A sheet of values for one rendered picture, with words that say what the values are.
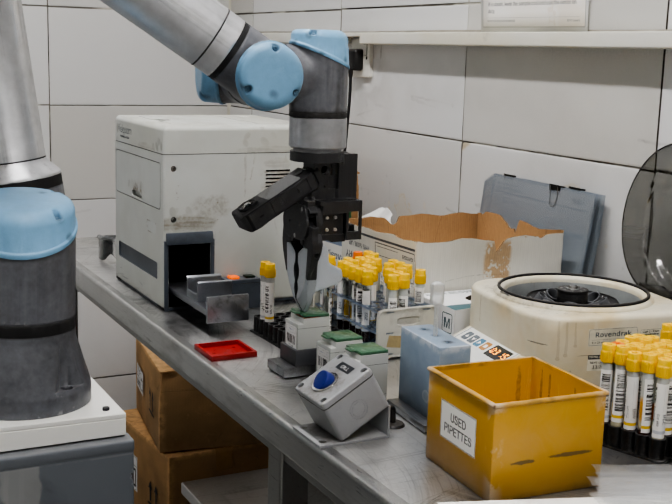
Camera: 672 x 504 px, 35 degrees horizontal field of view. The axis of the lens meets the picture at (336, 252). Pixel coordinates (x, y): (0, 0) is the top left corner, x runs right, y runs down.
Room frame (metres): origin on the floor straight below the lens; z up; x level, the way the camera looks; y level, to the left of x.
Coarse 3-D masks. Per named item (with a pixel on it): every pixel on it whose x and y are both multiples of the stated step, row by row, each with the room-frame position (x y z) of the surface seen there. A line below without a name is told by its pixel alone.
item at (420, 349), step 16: (416, 336) 1.21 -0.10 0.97; (432, 336) 1.21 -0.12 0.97; (448, 336) 1.21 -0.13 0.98; (400, 352) 1.25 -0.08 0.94; (416, 352) 1.21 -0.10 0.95; (432, 352) 1.17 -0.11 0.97; (448, 352) 1.16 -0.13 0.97; (464, 352) 1.17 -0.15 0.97; (400, 368) 1.25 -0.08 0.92; (416, 368) 1.21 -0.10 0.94; (400, 384) 1.25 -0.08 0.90; (416, 384) 1.21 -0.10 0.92; (400, 400) 1.24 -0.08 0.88; (416, 400) 1.21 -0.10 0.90; (416, 416) 1.19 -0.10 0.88
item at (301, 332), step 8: (288, 320) 1.39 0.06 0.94; (296, 320) 1.38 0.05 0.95; (304, 320) 1.36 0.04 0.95; (312, 320) 1.37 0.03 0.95; (320, 320) 1.38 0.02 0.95; (328, 320) 1.38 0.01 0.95; (288, 328) 1.39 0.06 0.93; (296, 328) 1.36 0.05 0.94; (304, 328) 1.36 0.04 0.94; (312, 328) 1.37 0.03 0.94; (320, 328) 1.38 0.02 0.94; (328, 328) 1.38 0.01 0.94; (288, 336) 1.38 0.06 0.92; (296, 336) 1.36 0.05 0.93; (304, 336) 1.36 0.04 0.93; (312, 336) 1.37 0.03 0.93; (320, 336) 1.38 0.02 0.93; (288, 344) 1.38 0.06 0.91; (296, 344) 1.36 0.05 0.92; (304, 344) 1.36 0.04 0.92; (312, 344) 1.37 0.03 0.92
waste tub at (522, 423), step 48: (432, 384) 1.08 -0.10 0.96; (480, 384) 1.11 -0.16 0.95; (528, 384) 1.13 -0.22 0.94; (576, 384) 1.06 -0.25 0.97; (432, 432) 1.07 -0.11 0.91; (480, 432) 0.99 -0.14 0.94; (528, 432) 0.98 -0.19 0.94; (576, 432) 1.00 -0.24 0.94; (480, 480) 0.98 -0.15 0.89; (528, 480) 0.98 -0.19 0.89; (576, 480) 1.01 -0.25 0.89
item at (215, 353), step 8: (200, 344) 1.47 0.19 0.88; (208, 344) 1.48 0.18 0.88; (216, 344) 1.49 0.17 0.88; (224, 344) 1.49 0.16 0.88; (232, 344) 1.50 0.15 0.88; (240, 344) 1.49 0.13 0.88; (200, 352) 1.45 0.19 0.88; (208, 352) 1.43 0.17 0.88; (216, 352) 1.45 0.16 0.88; (224, 352) 1.46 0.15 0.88; (232, 352) 1.46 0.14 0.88; (240, 352) 1.44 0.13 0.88; (248, 352) 1.44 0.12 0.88; (256, 352) 1.45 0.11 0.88; (216, 360) 1.42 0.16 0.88
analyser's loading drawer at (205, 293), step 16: (176, 288) 1.69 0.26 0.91; (192, 288) 1.64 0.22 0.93; (208, 288) 1.60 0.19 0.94; (224, 288) 1.61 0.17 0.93; (192, 304) 1.60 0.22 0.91; (208, 304) 1.54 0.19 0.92; (224, 304) 1.56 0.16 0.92; (240, 304) 1.57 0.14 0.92; (208, 320) 1.54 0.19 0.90; (224, 320) 1.56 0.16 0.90; (240, 320) 1.57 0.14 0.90
